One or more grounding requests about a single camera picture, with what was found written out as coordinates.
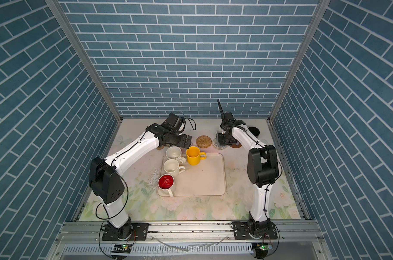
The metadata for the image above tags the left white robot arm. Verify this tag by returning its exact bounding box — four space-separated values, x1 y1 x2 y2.
88 113 192 230

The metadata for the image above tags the brown wooden round coaster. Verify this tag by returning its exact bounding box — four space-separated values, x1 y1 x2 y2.
230 141 242 148

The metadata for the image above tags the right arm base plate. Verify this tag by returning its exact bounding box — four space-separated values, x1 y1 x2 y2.
230 221 279 240

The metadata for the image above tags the black mug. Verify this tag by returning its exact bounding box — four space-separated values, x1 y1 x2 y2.
248 126 260 138

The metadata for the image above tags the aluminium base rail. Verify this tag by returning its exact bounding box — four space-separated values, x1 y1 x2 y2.
56 219 324 244

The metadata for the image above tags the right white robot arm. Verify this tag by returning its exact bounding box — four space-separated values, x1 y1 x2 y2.
217 111 280 239

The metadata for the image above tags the beige serving tray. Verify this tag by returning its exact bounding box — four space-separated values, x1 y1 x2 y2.
173 153 226 197

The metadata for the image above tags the yellow mug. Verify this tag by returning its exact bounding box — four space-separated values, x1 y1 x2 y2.
186 146 207 166

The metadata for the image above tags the red inside white mug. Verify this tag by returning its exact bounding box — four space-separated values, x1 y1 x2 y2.
158 174 177 197

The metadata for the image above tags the white mug top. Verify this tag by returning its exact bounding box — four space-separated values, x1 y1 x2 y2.
166 146 187 165

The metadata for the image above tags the light blue mug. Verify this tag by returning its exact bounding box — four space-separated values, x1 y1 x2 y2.
217 128 226 146

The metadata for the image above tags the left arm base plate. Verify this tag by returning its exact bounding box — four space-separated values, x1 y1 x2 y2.
101 223 150 241

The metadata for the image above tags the white mug middle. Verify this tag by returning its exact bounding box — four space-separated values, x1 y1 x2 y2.
163 159 186 177

